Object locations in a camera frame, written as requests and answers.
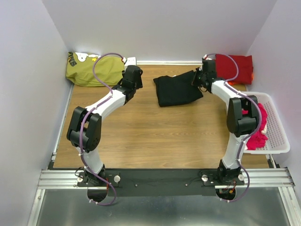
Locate olive green folded t-shirt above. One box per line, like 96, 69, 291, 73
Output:
65, 52, 124, 87

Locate white plastic basket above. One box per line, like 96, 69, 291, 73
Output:
244, 91, 290, 154

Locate aluminium frame rail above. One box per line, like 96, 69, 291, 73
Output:
28, 155, 301, 226

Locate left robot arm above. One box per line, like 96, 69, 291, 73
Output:
67, 65, 143, 186

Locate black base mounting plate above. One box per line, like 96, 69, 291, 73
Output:
75, 169, 245, 200

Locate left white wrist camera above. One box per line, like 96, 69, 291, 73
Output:
121, 57, 137, 67

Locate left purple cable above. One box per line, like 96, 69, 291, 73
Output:
79, 52, 125, 206

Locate red folded t-shirt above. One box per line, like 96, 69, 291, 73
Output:
215, 54, 253, 83

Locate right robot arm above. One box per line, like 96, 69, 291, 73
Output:
192, 59, 261, 185

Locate pink t-shirt in basket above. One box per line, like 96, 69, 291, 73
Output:
245, 103, 268, 150

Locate orange folded t-shirt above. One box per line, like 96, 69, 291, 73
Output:
228, 73, 254, 85

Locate black floral t-shirt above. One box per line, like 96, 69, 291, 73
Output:
153, 70, 203, 107

